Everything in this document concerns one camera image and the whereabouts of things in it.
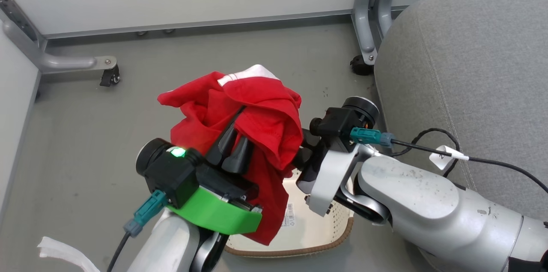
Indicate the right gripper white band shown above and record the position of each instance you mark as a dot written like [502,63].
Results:
[329,177]

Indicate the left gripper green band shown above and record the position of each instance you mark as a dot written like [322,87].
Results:
[209,214]

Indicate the red and white garment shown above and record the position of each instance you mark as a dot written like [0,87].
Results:
[261,109]

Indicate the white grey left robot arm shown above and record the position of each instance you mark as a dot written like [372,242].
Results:
[171,242]

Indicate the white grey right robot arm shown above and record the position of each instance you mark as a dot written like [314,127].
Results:
[428,203]

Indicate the cream laundry basket brown rim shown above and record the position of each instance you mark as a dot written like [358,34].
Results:
[312,225]

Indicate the white barcode sticker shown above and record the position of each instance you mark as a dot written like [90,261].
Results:
[289,215]

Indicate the black caster wheel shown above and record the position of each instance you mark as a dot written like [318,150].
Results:
[361,66]

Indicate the grey double partition leg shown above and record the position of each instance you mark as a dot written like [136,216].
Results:
[372,10]

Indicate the grey fabric sofa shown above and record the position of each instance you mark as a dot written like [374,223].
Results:
[466,79]

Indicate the white fabric strip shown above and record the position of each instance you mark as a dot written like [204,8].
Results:
[64,255]

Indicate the grey partition leg with caster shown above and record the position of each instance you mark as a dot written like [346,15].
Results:
[38,55]

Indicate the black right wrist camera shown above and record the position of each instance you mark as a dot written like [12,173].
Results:
[342,124]

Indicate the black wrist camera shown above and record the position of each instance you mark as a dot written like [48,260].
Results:
[169,173]
[342,124]

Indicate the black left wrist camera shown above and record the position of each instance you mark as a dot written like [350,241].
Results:
[169,173]

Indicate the grey metal partition base rail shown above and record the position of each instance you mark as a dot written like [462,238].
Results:
[214,23]

